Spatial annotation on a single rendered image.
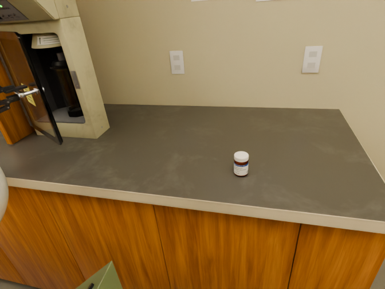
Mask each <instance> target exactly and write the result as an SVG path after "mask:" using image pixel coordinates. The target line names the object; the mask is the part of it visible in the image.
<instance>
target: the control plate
mask: <svg viewBox="0 0 385 289"><path fill-rule="evenodd" d="M0 5H2V6H3V7H0V17H1V18H2V19H0V22H4V21H19V20H27V19H28V18H27V17H25V16H24V15H23V14H22V13H21V12H20V11H19V10H17V9H16V8H15V7H14V6H13V5H12V4H11V3H9V2H8V1H7V0H0ZM13 13H14V14H16V16H14V14H13ZM2 14H3V15H5V16H4V17H3V16H2ZM7 14H10V16H8V15H7Z"/></svg>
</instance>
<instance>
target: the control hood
mask: <svg viewBox="0 0 385 289"><path fill-rule="evenodd" d="M7 1H8V2H9V3H11V4H12V5H13V6H14V7H15V8H16V9H17V10H19V11H20V12H21V13H22V14H23V15H24V16H25V17H27V18H28V19H27V20H19V21H4V22H0V24H8V23H16V22H31V21H46V20H54V19H59V16H58V13H57V9H56V6H55V3H54V0H7Z"/></svg>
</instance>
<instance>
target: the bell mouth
mask: <svg viewBox="0 0 385 289"><path fill-rule="evenodd" d="M59 46H61V43H60V39H59V37H58V35H56V34H55V33H34V34H33V35H32V48H33V49H43V48H55V47H59Z"/></svg>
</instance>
